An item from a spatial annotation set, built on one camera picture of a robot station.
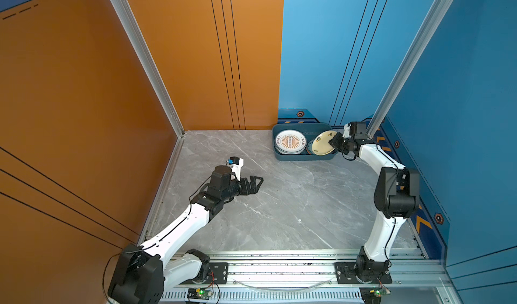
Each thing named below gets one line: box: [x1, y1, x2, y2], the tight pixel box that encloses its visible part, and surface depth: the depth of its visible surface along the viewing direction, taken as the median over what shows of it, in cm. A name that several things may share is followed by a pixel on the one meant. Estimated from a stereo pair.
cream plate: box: [311, 130, 338, 156], surface depth 105 cm
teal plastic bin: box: [271, 122, 339, 161], surface depth 111 cm
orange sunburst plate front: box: [274, 129, 307, 155], surface depth 111 cm
